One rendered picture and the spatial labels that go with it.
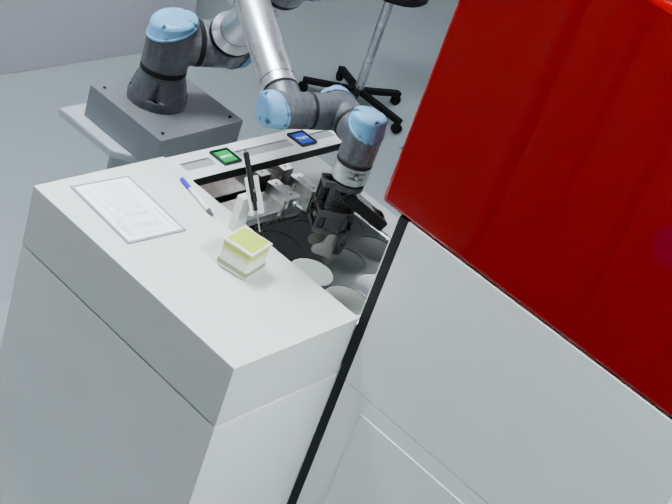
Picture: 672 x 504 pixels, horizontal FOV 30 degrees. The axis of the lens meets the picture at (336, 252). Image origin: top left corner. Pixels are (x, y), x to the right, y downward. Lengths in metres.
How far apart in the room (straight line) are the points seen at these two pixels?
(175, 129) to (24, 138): 1.68
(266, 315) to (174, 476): 0.37
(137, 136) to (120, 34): 2.34
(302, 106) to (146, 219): 0.40
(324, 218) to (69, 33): 2.82
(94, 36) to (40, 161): 0.89
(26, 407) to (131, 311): 0.50
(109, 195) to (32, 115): 2.22
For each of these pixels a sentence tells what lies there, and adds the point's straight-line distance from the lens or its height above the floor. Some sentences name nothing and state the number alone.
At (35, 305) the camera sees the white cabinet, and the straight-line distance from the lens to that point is 2.73.
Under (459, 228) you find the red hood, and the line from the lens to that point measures 2.30.
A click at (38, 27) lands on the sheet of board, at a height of 0.17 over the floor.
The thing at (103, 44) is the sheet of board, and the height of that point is 0.07.
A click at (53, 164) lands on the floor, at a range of 4.58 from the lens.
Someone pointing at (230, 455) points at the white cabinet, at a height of 0.71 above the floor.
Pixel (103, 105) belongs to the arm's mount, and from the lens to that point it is 3.15.
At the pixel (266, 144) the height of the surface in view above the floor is 0.96.
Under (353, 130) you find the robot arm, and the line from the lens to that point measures 2.46.
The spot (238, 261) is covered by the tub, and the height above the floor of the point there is 1.00.
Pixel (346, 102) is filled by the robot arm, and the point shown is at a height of 1.30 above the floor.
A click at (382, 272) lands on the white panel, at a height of 1.09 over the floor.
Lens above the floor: 2.37
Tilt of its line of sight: 31 degrees down
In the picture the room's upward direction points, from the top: 20 degrees clockwise
